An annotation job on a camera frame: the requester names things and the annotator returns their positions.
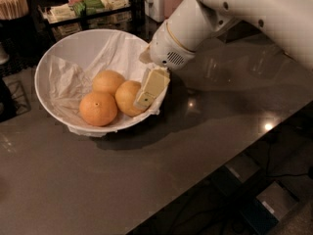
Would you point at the black tea bag tray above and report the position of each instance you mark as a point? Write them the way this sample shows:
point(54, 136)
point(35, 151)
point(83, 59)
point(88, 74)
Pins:
point(64, 18)

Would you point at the pink sign card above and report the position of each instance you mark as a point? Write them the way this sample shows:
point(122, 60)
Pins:
point(170, 6)

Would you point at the orange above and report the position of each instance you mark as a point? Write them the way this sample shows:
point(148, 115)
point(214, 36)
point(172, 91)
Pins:
point(125, 96)
point(98, 109)
point(107, 81)

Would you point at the wooden stir sticks cup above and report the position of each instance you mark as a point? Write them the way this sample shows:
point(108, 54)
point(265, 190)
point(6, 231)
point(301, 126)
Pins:
point(13, 9)

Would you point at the white appliance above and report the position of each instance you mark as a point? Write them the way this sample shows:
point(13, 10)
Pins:
point(158, 2)

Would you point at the white bowl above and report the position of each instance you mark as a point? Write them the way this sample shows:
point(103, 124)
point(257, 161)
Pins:
point(81, 46)

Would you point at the white paper liner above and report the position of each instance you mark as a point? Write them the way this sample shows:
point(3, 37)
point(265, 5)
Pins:
point(111, 57)

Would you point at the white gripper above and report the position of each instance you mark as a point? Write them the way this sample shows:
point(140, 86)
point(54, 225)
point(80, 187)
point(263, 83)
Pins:
point(165, 48)

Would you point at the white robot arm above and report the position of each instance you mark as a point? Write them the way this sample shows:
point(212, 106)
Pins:
point(289, 23)

